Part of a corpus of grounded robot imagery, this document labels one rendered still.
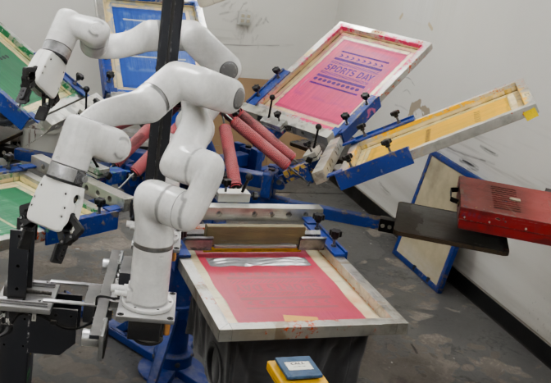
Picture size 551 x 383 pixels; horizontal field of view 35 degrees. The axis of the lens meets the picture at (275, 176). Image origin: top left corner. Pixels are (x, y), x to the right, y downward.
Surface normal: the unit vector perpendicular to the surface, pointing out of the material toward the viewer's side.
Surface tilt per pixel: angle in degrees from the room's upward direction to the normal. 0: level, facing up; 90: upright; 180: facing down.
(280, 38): 90
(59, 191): 67
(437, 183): 80
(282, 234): 90
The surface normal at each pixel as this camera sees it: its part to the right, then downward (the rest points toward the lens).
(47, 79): 0.88, 0.21
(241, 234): 0.33, 0.32
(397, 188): -0.94, -0.03
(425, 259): -0.88, -0.23
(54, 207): -0.38, -0.13
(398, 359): 0.14, -0.95
